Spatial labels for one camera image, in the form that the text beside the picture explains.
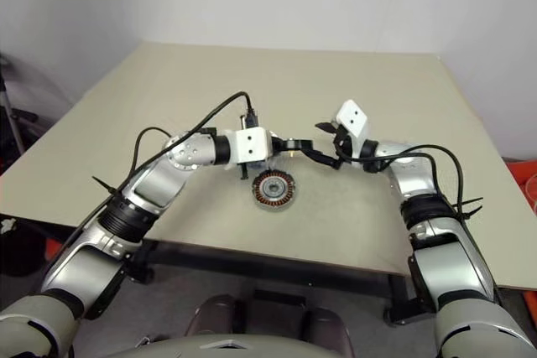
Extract black table frame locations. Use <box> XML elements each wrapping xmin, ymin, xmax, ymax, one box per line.
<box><xmin>142</xmin><ymin>240</ymin><xmax>437</xmax><ymax>326</ymax></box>

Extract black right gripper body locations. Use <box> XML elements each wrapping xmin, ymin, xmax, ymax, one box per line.
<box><xmin>333</xmin><ymin>131</ymin><xmax>358</xmax><ymax>167</ymax></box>

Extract grey motor housing copper windings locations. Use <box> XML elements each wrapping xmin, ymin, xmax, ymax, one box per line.
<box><xmin>251</xmin><ymin>170</ymin><xmax>300</xmax><ymax>211</ymax></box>

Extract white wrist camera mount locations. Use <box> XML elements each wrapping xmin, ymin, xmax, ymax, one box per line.
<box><xmin>334</xmin><ymin>100</ymin><xmax>371</xmax><ymax>160</ymax></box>
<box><xmin>228</xmin><ymin>127</ymin><xmax>273</xmax><ymax>171</ymax></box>

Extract dark folded chair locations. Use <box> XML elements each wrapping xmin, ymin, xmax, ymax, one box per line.
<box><xmin>0</xmin><ymin>54</ymin><xmax>41</xmax><ymax>166</ymax></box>

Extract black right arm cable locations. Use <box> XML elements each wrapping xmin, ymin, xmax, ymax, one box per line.
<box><xmin>335</xmin><ymin>143</ymin><xmax>483</xmax><ymax>221</ymax></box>

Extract grey robot torso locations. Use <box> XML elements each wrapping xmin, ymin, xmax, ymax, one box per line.
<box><xmin>104</xmin><ymin>332</ymin><xmax>349</xmax><ymax>358</ymax></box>

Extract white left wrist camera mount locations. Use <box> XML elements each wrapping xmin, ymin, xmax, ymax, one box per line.
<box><xmin>228</xmin><ymin>127</ymin><xmax>273</xmax><ymax>171</ymax></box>

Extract orange fabric item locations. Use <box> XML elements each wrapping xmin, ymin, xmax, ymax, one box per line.
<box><xmin>519</xmin><ymin>290</ymin><xmax>537</xmax><ymax>321</ymax></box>

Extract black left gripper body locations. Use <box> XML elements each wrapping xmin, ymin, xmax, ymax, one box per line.
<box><xmin>269</xmin><ymin>134</ymin><xmax>292</xmax><ymax>159</ymax></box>

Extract orange crate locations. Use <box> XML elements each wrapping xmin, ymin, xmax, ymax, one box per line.
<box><xmin>505</xmin><ymin>158</ymin><xmax>537</xmax><ymax>216</ymax></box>

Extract dark maroon rounded shape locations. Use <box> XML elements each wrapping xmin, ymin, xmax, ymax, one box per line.
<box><xmin>301</xmin><ymin>307</ymin><xmax>356</xmax><ymax>355</ymax></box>
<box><xmin>186</xmin><ymin>294</ymin><xmax>242</xmax><ymax>338</ymax></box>

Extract black bin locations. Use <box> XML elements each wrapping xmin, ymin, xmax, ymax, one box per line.
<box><xmin>0</xmin><ymin>215</ymin><xmax>47</xmax><ymax>278</ymax></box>

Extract orange bag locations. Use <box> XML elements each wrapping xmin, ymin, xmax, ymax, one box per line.
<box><xmin>44</xmin><ymin>238</ymin><xmax>64</xmax><ymax>262</ymax></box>

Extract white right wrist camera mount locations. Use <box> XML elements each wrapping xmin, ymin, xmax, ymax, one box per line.
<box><xmin>334</xmin><ymin>100</ymin><xmax>371</xmax><ymax>160</ymax></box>

